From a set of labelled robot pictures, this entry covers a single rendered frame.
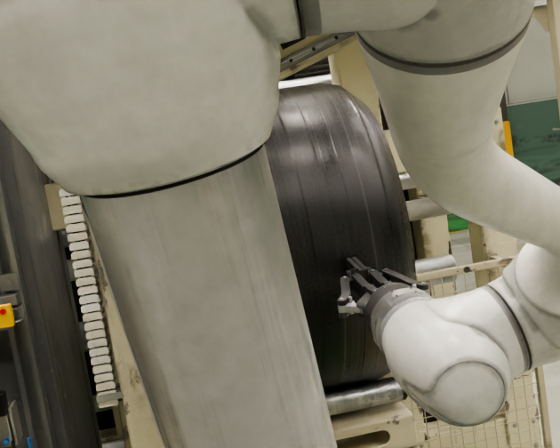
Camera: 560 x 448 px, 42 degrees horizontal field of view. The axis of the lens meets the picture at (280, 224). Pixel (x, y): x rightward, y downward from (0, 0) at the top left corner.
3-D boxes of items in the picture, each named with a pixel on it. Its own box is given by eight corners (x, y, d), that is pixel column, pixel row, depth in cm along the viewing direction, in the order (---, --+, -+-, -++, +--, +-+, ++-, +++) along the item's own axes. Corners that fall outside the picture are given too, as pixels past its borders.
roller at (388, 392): (210, 411, 130) (214, 435, 130) (212, 419, 125) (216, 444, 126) (398, 372, 135) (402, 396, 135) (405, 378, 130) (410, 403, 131)
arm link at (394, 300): (377, 307, 84) (363, 291, 89) (385, 379, 86) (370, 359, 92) (452, 292, 85) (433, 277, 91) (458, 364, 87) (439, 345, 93)
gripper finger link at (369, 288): (386, 318, 97) (375, 320, 97) (360, 292, 108) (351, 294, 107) (383, 291, 96) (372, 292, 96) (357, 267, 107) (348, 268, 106)
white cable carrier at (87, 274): (99, 408, 131) (49, 143, 126) (101, 399, 136) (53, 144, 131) (124, 404, 132) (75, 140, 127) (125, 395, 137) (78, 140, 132)
